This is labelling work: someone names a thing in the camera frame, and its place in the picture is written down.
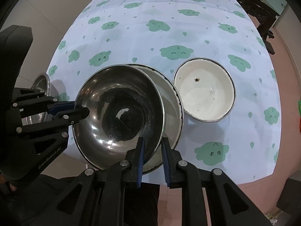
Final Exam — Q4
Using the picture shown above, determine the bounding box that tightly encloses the small steel bowl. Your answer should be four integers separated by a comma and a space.
72, 65, 165, 169

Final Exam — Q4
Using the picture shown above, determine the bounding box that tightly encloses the large white enamel bowl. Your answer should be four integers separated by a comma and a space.
115, 64, 184, 174

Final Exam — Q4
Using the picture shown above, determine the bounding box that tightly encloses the small white enamel bowl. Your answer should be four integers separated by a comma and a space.
173, 58, 236, 123

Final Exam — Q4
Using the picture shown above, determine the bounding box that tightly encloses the green floor toy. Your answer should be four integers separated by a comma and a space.
298, 100, 301, 133

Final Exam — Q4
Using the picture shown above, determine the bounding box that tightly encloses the dark wooden table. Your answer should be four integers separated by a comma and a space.
236, 0, 279, 40

